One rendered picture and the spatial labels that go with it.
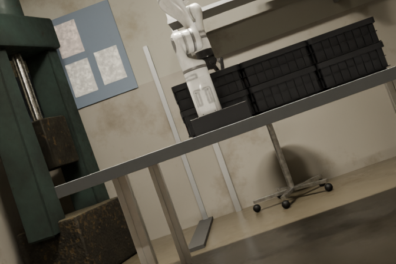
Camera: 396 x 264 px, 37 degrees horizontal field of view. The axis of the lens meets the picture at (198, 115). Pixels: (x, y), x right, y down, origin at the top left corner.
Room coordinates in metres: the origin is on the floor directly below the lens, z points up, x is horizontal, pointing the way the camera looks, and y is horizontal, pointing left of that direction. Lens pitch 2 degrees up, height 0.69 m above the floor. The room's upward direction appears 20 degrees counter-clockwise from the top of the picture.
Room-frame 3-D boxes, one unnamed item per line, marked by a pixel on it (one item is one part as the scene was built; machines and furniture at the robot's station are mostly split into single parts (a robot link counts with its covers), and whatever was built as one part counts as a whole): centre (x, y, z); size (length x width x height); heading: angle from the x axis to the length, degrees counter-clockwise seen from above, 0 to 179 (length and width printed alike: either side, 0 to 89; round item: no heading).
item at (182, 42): (2.18, -0.05, 1.01); 0.09 x 0.09 x 0.17; 11
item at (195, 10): (2.51, -0.12, 1.17); 0.09 x 0.07 x 0.15; 70
